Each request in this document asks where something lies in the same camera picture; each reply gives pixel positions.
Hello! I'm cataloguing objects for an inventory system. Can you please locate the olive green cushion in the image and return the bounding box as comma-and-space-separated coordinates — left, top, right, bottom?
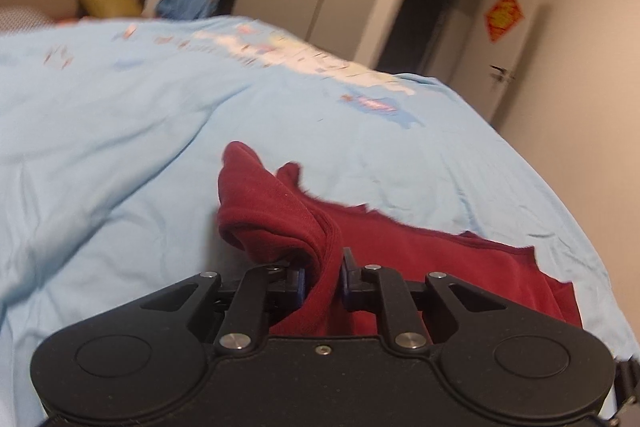
78, 0, 142, 18

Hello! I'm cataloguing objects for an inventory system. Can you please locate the white bedroom door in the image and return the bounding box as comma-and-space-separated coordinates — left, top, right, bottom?
449, 0, 540, 122

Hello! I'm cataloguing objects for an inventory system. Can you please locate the light blue cartoon duvet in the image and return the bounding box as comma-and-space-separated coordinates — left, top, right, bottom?
1, 17, 639, 426

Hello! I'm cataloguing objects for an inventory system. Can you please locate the black white checkered pillow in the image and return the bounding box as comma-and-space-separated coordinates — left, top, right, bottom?
0, 5, 54, 32

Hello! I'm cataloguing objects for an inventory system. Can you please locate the red fu door decoration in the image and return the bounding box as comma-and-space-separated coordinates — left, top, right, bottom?
484, 0, 524, 42

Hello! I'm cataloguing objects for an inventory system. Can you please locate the dark red knit garment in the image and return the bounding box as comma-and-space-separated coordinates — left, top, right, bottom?
217, 142, 582, 336

